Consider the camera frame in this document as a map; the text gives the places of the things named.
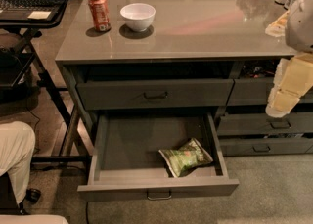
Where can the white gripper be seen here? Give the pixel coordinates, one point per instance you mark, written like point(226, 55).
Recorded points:
point(300, 25)

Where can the green jalapeno chip bag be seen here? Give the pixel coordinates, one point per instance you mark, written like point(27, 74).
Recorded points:
point(191, 155)

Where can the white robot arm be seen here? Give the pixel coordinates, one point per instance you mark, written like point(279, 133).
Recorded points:
point(299, 28)

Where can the grey top right drawer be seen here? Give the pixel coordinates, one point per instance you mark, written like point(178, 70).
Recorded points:
point(250, 91)

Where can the grey bottom right drawer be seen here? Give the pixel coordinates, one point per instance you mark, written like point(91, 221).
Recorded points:
point(266, 146)

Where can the snack packet on counter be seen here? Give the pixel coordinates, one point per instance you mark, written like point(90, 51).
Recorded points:
point(277, 27)

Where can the grey counter cabinet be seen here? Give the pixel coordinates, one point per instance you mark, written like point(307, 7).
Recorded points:
point(188, 39)

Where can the open grey middle drawer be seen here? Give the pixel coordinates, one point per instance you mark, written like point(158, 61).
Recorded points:
point(126, 163)

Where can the grey top left drawer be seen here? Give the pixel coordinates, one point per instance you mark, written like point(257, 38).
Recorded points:
point(139, 94)

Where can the white ceramic bowl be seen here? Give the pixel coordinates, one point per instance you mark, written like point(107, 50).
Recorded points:
point(138, 16)

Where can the orange soda can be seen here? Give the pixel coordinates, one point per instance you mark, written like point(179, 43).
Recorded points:
point(100, 15)

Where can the yellow sticky note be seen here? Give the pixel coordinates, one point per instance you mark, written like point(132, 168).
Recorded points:
point(39, 15)

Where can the black laptop stand cart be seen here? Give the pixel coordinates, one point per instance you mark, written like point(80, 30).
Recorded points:
point(22, 50)

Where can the black shoe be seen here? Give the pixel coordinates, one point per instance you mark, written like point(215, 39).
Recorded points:
point(33, 195)

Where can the person's leg beige trousers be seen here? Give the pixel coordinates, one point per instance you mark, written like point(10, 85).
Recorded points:
point(17, 142)

